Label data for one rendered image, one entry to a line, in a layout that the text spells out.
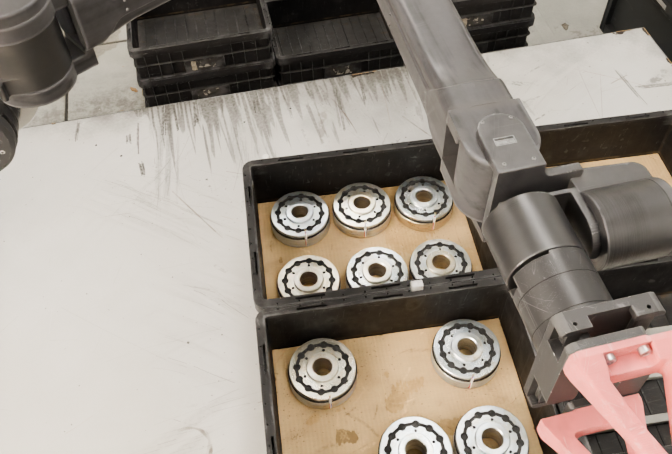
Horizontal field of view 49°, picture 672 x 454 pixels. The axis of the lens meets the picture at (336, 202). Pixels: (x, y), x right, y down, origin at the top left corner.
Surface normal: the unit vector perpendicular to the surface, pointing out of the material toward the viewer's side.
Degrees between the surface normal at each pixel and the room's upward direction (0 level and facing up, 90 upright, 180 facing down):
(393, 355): 0
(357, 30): 0
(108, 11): 90
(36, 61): 90
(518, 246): 47
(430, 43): 3
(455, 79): 13
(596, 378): 20
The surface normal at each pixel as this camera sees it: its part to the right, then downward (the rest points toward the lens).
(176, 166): -0.02, -0.63
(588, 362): 0.05, -0.32
